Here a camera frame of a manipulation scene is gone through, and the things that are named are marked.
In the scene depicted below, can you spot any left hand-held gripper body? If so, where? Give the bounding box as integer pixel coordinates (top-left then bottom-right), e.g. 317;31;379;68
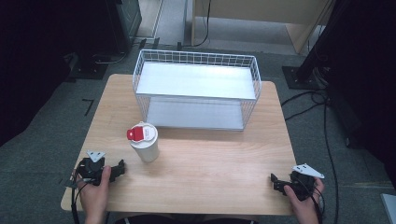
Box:
75;150;108;187

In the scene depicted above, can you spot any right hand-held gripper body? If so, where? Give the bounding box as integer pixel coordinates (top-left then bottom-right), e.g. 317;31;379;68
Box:
289;163;325;202

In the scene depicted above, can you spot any person's right hand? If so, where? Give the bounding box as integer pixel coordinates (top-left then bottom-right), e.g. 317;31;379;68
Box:
283;177;326;218

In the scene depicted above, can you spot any person's left hand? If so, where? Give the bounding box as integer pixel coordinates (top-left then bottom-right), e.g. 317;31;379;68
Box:
77;165;112;217

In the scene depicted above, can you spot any white cup with red lid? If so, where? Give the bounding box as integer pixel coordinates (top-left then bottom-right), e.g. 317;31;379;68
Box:
126;121;161;163

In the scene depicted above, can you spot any black tape corner mark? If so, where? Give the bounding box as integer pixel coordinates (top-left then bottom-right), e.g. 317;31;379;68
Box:
81;98;95;117

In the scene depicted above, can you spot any white flat object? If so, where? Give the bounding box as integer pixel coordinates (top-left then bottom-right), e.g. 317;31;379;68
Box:
379;192;396;224

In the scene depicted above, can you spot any black metal stand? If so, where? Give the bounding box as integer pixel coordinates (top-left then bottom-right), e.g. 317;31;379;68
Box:
281;0;353;91
64;51;110;81

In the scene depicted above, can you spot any dark cabinet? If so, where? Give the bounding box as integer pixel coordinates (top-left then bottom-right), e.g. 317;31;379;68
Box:
105;0;143;54

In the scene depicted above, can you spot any light wooden furniture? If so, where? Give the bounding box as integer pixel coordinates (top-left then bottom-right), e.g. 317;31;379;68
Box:
191;0;336;56

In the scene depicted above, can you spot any right hand-held gripper cable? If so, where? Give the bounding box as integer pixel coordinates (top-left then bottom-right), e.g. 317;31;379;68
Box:
307;183;326;224

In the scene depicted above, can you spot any hand-held gripper cable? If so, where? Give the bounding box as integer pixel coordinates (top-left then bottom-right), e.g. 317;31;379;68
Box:
307;183;326;224
70;173;84;224

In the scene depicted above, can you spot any left hand-held gripper cable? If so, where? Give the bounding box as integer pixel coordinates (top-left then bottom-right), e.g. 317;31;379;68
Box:
70;173;84;224

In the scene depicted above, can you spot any black floor cable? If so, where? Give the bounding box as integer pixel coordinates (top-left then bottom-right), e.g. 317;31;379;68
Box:
177;0;213;50
280;89;329;122
321;92;341;224

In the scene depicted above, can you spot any white wire shelf rack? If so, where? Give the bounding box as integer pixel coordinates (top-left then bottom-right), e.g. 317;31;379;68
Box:
132;49;262;133

